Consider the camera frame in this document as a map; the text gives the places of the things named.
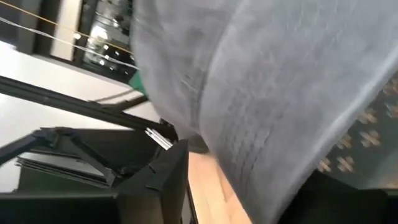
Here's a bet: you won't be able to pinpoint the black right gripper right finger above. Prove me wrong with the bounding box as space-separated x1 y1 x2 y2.
278 170 398 224

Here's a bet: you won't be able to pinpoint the grey baseball cap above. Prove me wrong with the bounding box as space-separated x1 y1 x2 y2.
130 0 398 224

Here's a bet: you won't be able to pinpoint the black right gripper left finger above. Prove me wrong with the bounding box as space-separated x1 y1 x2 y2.
0 139 190 224

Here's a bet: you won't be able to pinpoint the grey perforated metal riser stand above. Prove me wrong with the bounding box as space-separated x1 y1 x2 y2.
317 70 398 190

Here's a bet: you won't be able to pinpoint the black aluminium rig frame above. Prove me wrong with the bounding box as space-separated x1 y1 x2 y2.
0 75 178 194

